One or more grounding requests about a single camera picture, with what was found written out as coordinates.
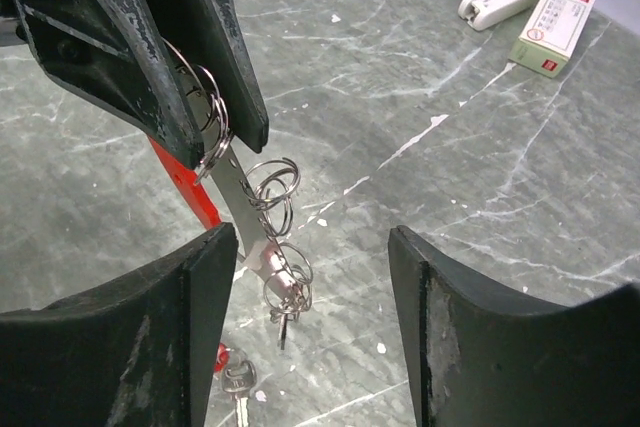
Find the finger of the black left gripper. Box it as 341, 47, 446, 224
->
12, 0, 204, 168
195, 0, 269, 153

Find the red handled metal key holder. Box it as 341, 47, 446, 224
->
151, 41, 314, 349

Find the white green staple box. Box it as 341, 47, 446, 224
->
508, 0, 596, 78

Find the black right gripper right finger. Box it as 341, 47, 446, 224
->
388, 226, 639, 426

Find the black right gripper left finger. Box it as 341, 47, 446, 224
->
1, 223, 238, 426

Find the red usb stick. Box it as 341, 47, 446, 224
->
214, 342, 257, 427

